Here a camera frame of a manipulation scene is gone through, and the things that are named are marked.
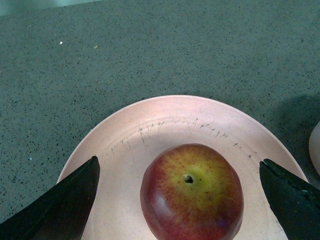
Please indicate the pink bowl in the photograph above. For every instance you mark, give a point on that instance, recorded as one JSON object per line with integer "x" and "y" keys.
{"x": 314, "y": 147}

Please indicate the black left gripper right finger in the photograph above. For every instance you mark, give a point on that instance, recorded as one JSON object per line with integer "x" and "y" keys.
{"x": 294, "y": 202}

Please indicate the white pleated curtain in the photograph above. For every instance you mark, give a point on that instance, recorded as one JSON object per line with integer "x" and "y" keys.
{"x": 8, "y": 7}

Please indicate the red yellow apple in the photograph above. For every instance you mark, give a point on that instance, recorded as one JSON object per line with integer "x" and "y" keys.
{"x": 191, "y": 192}

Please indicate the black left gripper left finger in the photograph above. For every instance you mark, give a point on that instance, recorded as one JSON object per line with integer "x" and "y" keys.
{"x": 62, "y": 212}

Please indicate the pink plate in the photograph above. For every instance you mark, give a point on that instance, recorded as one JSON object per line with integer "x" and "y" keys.
{"x": 126, "y": 142}

